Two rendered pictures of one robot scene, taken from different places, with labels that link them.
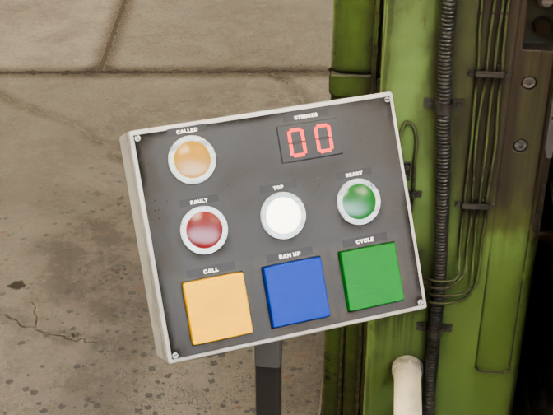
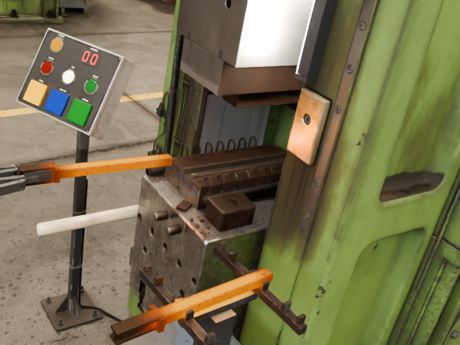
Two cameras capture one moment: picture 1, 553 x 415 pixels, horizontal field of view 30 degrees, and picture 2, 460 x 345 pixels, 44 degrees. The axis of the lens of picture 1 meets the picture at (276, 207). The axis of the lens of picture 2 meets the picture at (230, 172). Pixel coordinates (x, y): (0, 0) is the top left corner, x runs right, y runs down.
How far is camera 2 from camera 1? 1.69 m
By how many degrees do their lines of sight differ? 38
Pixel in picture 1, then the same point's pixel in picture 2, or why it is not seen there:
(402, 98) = (168, 81)
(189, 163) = (55, 45)
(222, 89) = not seen: hidden behind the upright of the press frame
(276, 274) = (54, 92)
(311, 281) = (61, 101)
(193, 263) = (38, 75)
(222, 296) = (37, 89)
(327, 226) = (77, 88)
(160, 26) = not seen: hidden behind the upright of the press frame
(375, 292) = (75, 118)
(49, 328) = not seen: hidden behind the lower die
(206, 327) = (28, 95)
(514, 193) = (188, 142)
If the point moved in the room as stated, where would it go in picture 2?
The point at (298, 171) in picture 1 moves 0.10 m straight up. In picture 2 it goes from (81, 66) to (83, 36)
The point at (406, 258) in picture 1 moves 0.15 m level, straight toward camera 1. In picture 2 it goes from (93, 114) to (46, 117)
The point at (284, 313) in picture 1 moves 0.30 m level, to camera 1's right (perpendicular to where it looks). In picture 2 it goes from (48, 105) to (92, 144)
